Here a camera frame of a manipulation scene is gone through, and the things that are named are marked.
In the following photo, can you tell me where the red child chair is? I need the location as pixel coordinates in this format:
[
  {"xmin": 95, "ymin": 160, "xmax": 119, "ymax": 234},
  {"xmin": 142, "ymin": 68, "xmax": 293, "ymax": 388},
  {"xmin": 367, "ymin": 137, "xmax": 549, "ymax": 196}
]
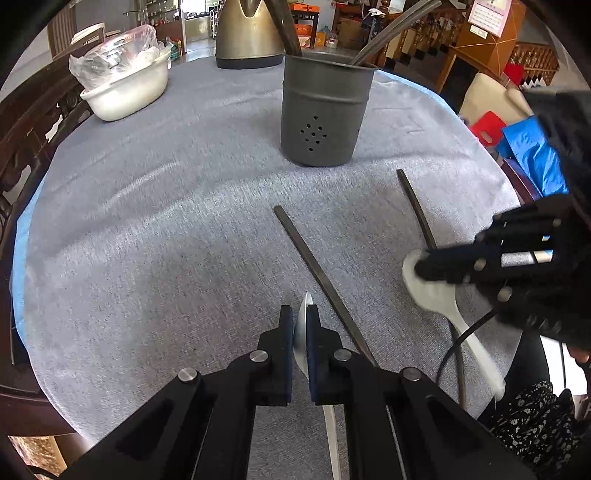
[{"xmin": 469, "ymin": 111, "xmax": 506, "ymax": 148}]

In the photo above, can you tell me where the person right hand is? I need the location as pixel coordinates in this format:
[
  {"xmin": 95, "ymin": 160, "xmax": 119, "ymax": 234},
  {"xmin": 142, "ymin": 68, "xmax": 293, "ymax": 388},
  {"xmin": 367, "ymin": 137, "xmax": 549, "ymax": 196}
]
[{"xmin": 567, "ymin": 346, "xmax": 590, "ymax": 381}]

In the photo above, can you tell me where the cream sofa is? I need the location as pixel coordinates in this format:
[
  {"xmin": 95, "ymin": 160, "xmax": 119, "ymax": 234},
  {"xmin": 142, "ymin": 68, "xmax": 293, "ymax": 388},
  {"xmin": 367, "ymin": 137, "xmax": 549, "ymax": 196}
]
[{"xmin": 459, "ymin": 73, "xmax": 534, "ymax": 126}]

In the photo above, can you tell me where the bronze electric kettle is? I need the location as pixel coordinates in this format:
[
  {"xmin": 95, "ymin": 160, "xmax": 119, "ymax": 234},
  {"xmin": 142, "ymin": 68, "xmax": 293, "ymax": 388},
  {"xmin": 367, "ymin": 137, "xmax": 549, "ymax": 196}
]
[{"xmin": 215, "ymin": 0, "xmax": 284, "ymax": 70}]

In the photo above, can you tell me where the dark carved wooden sideboard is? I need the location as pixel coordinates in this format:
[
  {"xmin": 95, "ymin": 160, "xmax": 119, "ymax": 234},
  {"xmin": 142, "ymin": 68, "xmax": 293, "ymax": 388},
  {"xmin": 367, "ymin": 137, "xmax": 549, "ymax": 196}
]
[{"xmin": 1, "ymin": 55, "xmax": 91, "ymax": 437}]

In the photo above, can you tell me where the dark metal utensil holder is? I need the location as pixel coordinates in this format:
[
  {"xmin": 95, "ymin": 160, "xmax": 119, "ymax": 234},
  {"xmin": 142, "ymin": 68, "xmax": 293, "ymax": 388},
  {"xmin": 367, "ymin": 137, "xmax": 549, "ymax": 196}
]
[{"xmin": 280, "ymin": 51, "xmax": 376, "ymax": 167}]

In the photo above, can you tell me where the white bowl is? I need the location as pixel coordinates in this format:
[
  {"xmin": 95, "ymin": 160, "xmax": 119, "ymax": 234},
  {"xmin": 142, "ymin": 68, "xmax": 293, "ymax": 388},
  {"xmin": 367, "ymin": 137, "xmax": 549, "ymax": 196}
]
[{"xmin": 80, "ymin": 47, "xmax": 170, "ymax": 122}]

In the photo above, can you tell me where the dark chopstick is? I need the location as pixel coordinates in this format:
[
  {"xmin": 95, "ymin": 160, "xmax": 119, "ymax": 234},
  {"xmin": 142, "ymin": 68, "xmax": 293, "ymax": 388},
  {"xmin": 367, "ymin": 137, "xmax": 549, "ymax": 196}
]
[
  {"xmin": 273, "ymin": 205, "xmax": 379, "ymax": 367},
  {"xmin": 264, "ymin": 0, "xmax": 301, "ymax": 56},
  {"xmin": 396, "ymin": 168, "xmax": 469, "ymax": 409},
  {"xmin": 349, "ymin": 0, "xmax": 442, "ymax": 66}
]

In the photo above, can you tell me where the grey tablecloth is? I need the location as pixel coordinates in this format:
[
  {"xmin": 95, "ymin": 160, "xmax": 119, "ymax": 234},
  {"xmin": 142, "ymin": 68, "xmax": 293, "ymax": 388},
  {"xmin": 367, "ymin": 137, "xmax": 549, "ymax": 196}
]
[{"xmin": 22, "ymin": 59, "xmax": 518, "ymax": 442}]

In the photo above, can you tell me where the white plastic spoon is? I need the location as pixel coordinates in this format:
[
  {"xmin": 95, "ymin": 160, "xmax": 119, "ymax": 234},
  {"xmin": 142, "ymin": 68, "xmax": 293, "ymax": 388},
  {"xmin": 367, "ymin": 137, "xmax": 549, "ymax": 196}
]
[{"xmin": 402, "ymin": 250, "xmax": 506, "ymax": 400}]

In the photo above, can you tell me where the wooden stair railing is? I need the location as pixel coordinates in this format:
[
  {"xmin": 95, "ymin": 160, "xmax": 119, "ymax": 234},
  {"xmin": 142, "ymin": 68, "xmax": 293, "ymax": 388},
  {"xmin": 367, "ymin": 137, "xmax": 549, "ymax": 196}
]
[{"xmin": 375, "ymin": 6, "xmax": 467, "ymax": 71}]

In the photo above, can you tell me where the wall calendar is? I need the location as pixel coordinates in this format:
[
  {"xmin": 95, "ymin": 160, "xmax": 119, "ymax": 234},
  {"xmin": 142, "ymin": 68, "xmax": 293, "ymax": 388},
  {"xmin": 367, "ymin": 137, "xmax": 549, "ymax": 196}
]
[{"xmin": 468, "ymin": 0, "xmax": 512, "ymax": 37}]

